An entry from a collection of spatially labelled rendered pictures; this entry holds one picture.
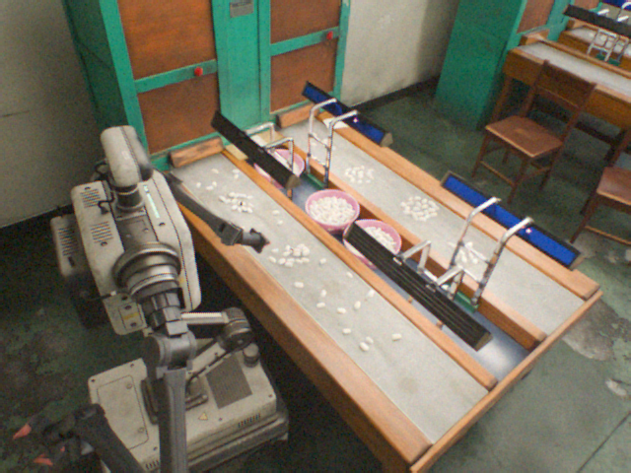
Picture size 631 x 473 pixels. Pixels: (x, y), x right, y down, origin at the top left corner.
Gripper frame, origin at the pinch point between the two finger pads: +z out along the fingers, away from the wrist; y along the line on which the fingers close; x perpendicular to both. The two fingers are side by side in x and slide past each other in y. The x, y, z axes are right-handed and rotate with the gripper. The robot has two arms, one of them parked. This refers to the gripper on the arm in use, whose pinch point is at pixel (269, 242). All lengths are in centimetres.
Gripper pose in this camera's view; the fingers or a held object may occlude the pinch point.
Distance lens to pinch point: 205.1
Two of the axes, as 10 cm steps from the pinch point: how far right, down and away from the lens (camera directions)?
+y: -6.4, -5.7, 5.2
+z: 5.6, 1.3, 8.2
